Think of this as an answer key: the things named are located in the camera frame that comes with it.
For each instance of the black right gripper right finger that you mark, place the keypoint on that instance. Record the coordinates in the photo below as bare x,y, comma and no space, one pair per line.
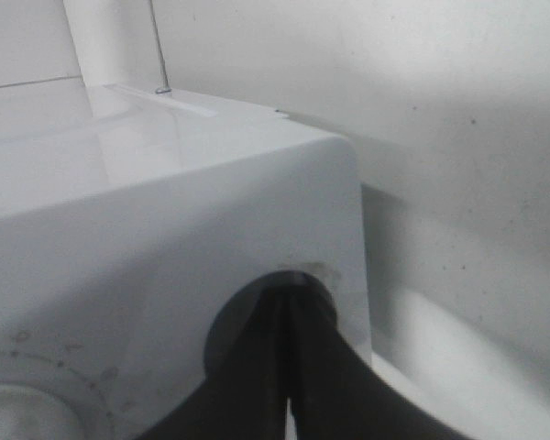
334,393

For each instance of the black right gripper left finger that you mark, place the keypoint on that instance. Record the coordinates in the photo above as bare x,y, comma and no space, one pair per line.
245,396

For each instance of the white lower timer knob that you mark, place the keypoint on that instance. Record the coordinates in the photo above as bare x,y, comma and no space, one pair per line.
41,398

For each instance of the white microwave oven body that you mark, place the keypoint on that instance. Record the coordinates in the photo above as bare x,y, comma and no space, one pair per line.
128,219

